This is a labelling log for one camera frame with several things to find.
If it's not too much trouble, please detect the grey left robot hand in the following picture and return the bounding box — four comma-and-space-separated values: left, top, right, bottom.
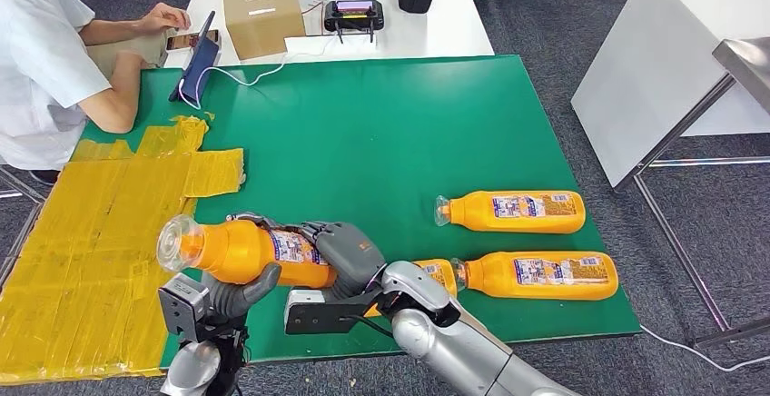
201, 211, 284, 322

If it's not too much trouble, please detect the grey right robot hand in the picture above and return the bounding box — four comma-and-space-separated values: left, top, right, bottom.
297, 220, 388, 302

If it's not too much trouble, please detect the person's left hand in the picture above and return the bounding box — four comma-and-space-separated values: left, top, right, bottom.
136, 2, 193, 36

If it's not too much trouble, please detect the smartphone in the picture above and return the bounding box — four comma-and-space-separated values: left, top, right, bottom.
165, 29, 221, 53

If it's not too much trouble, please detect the orange detergent bottle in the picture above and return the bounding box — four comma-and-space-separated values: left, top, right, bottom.
450, 251, 619, 302
434, 190, 587, 235
156, 214, 338, 291
365, 259, 459, 319

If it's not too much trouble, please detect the tablet in blue case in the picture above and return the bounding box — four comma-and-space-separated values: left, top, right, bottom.
168, 11, 221, 104

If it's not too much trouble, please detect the brown cardboard box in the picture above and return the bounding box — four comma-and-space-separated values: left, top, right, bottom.
221, 0, 307, 62

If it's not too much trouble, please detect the green table board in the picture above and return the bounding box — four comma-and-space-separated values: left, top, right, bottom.
78, 54, 643, 364

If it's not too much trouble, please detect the person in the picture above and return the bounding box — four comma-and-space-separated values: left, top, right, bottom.
0, 0, 193, 187

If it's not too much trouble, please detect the yellow taped mat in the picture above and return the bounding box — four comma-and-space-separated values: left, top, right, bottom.
0, 114, 246, 385

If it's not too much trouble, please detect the black handheld controller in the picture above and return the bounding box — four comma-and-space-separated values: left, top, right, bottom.
323, 0, 386, 45

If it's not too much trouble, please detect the large white table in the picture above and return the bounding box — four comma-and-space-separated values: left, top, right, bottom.
569, 0, 770, 191

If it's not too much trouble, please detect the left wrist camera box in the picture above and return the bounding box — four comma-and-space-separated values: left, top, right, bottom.
157, 272, 212, 343

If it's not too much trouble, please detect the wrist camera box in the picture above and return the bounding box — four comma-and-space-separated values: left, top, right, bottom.
157, 272, 212, 343
283, 287, 386, 336

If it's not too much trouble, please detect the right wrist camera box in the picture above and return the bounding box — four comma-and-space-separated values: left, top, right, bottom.
283, 287, 386, 336

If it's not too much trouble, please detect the white charging cable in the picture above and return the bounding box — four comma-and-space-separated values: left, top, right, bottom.
178, 35, 338, 112

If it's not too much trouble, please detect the metal chair frame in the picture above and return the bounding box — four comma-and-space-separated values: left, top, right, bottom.
0, 164, 49, 289

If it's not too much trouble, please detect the white floor cable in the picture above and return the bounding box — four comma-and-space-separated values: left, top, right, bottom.
638, 323, 770, 375

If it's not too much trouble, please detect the steel frame table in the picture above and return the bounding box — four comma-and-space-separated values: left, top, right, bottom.
613, 38, 770, 350

